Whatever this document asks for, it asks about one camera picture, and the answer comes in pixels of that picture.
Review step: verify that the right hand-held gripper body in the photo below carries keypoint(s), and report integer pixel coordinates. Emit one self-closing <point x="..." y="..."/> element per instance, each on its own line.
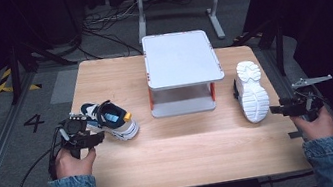
<point x="304" y="106"/>

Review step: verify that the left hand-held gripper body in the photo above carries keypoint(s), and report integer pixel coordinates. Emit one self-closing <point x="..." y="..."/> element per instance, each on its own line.
<point x="77" y="134"/>

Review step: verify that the navy and white sneaker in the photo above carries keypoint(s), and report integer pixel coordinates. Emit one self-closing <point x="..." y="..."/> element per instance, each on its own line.
<point x="115" y="122"/>

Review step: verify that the person's right hand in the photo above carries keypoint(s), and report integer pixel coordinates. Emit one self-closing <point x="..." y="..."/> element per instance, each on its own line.
<point x="320" y="126"/>

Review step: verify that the yellow and black floor tape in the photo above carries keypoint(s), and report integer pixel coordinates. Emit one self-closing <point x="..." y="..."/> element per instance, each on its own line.
<point x="4" y="83"/>

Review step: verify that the black tripod stand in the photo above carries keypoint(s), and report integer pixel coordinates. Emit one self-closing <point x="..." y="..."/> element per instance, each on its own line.
<point x="276" y="42"/>
<point x="19" y="62"/>

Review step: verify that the person's left hand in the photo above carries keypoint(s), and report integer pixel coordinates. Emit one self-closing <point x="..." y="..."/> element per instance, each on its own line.
<point x="71" y="166"/>

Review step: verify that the white two-tier shoe rack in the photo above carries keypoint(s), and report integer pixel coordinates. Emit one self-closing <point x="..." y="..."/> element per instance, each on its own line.
<point x="179" y="59"/>

